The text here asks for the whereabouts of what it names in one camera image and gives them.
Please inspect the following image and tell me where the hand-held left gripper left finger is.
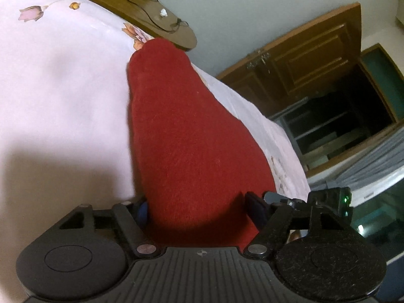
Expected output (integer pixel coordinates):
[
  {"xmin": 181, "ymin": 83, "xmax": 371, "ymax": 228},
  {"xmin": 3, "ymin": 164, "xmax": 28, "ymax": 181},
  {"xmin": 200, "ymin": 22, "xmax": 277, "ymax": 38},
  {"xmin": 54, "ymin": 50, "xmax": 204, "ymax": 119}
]
[{"xmin": 58, "ymin": 200, "xmax": 158, "ymax": 258}]

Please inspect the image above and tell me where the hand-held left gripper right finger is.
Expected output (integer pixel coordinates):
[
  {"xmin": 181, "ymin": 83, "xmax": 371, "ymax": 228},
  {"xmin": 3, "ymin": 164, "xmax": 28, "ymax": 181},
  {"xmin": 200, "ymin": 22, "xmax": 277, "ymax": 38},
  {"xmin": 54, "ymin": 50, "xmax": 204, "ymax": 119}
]
[{"xmin": 244, "ymin": 192, "xmax": 354, "ymax": 259}]

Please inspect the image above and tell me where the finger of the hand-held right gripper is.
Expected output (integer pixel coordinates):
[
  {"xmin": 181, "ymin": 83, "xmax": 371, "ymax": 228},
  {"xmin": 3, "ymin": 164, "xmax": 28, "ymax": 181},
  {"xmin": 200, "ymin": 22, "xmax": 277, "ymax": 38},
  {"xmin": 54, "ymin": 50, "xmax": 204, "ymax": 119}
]
[{"xmin": 263, "ymin": 191, "xmax": 297, "ymax": 208}]

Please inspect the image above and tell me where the red fleece garment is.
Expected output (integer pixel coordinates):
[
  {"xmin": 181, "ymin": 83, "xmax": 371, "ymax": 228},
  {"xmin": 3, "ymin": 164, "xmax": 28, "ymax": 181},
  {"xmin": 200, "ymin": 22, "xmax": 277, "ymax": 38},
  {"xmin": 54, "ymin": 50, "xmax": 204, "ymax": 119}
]
[{"xmin": 126, "ymin": 37, "xmax": 278, "ymax": 247}]

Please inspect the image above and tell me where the grey curtain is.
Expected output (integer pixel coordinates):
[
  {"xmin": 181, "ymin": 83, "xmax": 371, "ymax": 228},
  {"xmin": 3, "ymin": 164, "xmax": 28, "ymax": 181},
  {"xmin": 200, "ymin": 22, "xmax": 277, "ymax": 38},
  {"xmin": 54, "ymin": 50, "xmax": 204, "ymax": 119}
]
[{"xmin": 328, "ymin": 126, "xmax": 404, "ymax": 198}]

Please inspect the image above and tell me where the grey metal shelf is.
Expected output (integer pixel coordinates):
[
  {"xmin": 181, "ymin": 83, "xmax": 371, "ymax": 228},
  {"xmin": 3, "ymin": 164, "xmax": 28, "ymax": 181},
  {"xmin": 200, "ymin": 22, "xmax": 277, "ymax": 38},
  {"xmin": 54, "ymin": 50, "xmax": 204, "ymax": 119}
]
[{"xmin": 270, "ymin": 96, "xmax": 392, "ymax": 168}]

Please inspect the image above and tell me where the teal framed door panel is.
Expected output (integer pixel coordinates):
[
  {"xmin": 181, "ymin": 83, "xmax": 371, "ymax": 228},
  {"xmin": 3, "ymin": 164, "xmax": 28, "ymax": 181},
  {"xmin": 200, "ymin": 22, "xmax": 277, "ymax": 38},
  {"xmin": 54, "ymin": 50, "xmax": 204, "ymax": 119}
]
[{"xmin": 358, "ymin": 43, "xmax": 404, "ymax": 123}]

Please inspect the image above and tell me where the metal door latch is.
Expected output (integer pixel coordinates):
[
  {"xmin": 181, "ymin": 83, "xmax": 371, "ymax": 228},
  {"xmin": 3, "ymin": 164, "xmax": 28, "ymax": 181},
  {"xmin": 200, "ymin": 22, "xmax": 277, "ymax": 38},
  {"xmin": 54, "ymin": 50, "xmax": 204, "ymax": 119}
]
[{"xmin": 246, "ymin": 50, "xmax": 272, "ymax": 70}]

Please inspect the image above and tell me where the wooden panel door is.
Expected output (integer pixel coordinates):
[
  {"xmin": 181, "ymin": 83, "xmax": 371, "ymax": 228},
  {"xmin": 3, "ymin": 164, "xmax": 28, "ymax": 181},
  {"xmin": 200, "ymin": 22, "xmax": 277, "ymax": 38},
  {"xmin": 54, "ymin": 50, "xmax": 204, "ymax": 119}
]
[{"xmin": 216, "ymin": 3, "xmax": 362, "ymax": 117}]

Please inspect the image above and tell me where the pink floral bed sheet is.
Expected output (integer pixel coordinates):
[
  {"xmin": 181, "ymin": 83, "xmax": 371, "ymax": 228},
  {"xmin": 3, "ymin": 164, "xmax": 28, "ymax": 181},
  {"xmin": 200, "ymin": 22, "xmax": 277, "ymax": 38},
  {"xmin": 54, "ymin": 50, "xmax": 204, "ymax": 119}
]
[{"xmin": 0, "ymin": 0, "xmax": 311, "ymax": 218}]

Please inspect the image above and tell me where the black cable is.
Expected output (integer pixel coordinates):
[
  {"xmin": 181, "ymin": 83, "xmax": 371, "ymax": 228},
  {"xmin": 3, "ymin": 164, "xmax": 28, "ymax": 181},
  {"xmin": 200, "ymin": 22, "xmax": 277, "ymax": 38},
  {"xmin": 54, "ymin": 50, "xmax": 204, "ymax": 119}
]
[{"xmin": 115, "ymin": 0, "xmax": 190, "ymax": 34}]

